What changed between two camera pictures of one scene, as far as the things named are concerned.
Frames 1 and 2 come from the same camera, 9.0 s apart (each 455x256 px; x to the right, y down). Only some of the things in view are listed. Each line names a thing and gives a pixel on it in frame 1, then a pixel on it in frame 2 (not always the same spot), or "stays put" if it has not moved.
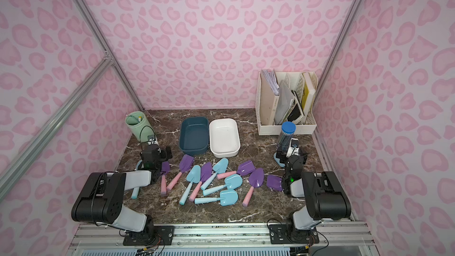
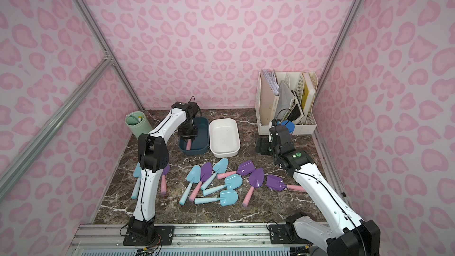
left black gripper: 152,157 -> 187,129
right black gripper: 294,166 -> 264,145
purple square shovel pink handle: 185,162 -> 188,147
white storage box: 224,137 stays put
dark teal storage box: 194,135 stays put
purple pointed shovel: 256,179 stays put
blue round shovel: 233,181 stays put
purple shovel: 274,182 stays put
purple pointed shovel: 206,171 stays put
